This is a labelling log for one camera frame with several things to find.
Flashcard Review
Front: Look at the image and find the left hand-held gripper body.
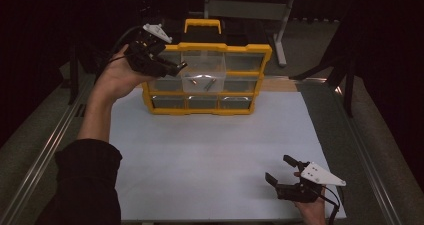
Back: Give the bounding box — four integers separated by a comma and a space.
124, 23, 173, 73

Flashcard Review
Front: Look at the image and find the clear plastic drawer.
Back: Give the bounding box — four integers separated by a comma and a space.
180, 50, 228, 94

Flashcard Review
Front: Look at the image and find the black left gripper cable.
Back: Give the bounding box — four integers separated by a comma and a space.
109, 25, 143, 64

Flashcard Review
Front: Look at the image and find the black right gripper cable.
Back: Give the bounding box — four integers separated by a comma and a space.
320, 184, 342, 225

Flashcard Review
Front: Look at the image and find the person's left hand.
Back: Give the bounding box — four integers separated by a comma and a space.
94, 44, 156, 102

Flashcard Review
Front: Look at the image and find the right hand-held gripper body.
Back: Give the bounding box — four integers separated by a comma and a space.
275, 161, 347, 204

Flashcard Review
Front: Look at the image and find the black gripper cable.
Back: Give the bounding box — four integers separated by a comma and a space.
320, 184, 342, 225
109, 25, 143, 64

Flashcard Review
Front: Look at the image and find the yellow plastic drawer organizer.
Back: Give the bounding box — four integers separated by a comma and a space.
141, 18, 273, 116

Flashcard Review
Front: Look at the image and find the black metal stand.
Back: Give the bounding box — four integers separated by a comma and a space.
289, 31, 356, 119
67, 43, 83, 106

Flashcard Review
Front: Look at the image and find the aluminium rail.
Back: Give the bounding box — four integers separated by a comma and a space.
333, 84, 406, 225
0, 74, 96, 225

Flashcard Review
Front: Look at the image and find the person's right hand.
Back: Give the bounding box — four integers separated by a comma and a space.
292, 170, 329, 225

